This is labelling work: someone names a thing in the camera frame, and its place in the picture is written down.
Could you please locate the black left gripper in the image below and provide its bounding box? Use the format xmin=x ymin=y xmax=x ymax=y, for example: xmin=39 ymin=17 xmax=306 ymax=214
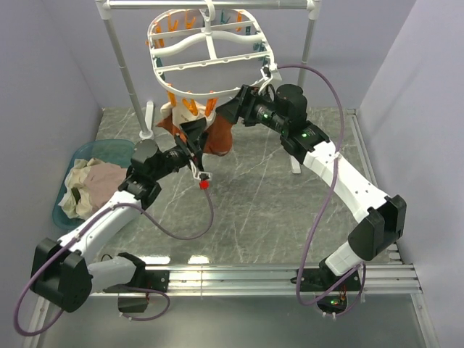
xmin=152 ymin=117 xmax=209 ymax=181

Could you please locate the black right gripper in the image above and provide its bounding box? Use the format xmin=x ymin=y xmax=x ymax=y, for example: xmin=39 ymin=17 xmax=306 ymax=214
xmin=215 ymin=85 xmax=289 ymax=135

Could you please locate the orange and beige underwear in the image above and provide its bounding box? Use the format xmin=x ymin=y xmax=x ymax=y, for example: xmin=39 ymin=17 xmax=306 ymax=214
xmin=157 ymin=102 xmax=233 ymax=157

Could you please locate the orange clip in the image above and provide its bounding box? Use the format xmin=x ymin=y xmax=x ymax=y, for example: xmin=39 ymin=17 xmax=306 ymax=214
xmin=204 ymin=98 xmax=218 ymax=117
xmin=182 ymin=98 xmax=199 ymax=116
xmin=167 ymin=91 xmax=178 ymax=108

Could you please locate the white oval clip hanger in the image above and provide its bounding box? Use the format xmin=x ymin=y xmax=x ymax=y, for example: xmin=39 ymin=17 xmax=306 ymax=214
xmin=146 ymin=5 xmax=276 ymax=99

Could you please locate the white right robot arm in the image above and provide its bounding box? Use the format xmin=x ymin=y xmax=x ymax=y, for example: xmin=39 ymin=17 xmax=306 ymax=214
xmin=216 ymin=84 xmax=407 ymax=290

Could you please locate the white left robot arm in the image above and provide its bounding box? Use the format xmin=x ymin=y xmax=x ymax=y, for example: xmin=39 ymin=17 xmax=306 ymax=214
xmin=26 ymin=118 xmax=211 ymax=312

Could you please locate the teal plastic laundry basket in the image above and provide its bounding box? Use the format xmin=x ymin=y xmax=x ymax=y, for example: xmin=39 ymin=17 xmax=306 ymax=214
xmin=51 ymin=139 xmax=135 ymax=231

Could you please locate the pink cloth in basket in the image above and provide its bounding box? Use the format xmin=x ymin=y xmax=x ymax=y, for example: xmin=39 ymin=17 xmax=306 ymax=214
xmin=84 ymin=162 xmax=126 ymax=210

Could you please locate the cream cloth in basket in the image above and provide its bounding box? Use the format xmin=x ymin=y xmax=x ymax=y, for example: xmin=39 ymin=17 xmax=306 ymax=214
xmin=58 ymin=158 xmax=102 ymax=220

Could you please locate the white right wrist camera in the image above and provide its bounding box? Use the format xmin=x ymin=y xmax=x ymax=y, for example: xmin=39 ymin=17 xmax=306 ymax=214
xmin=259 ymin=63 xmax=282 ymax=94

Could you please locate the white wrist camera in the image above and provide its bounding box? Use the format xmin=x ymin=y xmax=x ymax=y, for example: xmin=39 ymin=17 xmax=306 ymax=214
xmin=259 ymin=63 xmax=282 ymax=94
xmin=189 ymin=159 xmax=212 ymax=190

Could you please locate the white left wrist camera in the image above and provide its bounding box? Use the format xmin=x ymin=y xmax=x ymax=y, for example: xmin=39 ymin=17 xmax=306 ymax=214
xmin=189 ymin=159 xmax=212 ymax=190

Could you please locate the white clothes rack frame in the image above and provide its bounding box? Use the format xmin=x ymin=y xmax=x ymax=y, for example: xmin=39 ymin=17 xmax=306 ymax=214
xmin=94 ymin=0 xmax=322 ymax=175

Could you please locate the aluminium mounting rail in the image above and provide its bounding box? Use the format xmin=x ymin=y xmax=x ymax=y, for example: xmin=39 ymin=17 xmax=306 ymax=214
xmin=39 ymin=263 xmax=423 ymax=298

